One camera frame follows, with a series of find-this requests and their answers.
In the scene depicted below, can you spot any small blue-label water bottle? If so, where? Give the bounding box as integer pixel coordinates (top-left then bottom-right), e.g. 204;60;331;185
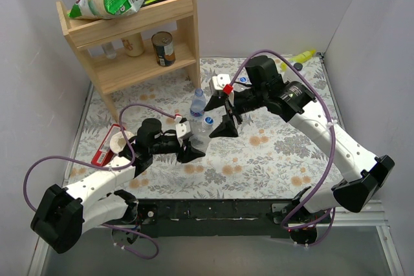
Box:
190;89;206;118

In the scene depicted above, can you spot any blue bottle cap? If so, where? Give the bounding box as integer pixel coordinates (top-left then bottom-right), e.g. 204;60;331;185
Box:
202;117;214;129
239;76;249;83

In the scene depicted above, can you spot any clear bottle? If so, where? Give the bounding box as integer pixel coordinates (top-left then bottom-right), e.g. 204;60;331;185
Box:
189;118;213;154
237;76;252;91
101;42;116;59

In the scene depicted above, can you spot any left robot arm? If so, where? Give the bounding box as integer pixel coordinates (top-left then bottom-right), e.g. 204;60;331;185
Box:
30;118;205;253

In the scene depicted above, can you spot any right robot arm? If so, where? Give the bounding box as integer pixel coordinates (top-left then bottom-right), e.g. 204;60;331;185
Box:
206;55;395;223

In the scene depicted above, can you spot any white bottle black cap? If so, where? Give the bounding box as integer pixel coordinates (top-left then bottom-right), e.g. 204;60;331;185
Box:
293;63;303;71

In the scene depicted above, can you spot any yellow squeeze bottle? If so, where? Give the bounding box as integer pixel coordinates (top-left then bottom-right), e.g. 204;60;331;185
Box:
288;49;316;65

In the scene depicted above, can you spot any clear bottle on shelf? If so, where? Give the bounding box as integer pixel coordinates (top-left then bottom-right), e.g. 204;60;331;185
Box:
101;42;116;59

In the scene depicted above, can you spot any toilet paper roll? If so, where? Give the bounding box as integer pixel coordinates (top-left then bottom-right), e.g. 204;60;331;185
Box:
109;131;126;154

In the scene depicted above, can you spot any floral table mat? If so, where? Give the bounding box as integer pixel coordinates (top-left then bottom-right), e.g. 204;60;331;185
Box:
74;55;338;199

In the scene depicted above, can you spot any red snack box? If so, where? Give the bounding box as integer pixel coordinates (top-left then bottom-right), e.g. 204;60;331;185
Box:
91;124;120;167

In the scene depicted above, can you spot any tin can with label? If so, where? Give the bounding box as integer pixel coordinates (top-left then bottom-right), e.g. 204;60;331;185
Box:
151;31;175;67

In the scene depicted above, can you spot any wooden shelf unit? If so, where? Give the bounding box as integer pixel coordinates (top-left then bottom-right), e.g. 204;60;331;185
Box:
56;0;201;120

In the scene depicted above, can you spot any beige cup on shelf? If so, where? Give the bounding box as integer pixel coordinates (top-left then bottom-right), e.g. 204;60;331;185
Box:
121;32;145;57

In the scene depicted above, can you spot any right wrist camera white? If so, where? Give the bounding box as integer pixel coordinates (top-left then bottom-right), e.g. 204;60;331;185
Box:
209;74;234;96

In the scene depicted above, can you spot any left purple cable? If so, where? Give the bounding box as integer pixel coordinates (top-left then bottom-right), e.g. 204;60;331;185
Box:
23;103;184;260

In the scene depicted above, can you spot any purple cable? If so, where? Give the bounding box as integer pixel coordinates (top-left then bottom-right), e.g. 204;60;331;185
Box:
23;103;184;260
226;49;337;246

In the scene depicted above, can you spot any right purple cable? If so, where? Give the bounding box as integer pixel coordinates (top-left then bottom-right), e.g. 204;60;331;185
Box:
226;49;337;246

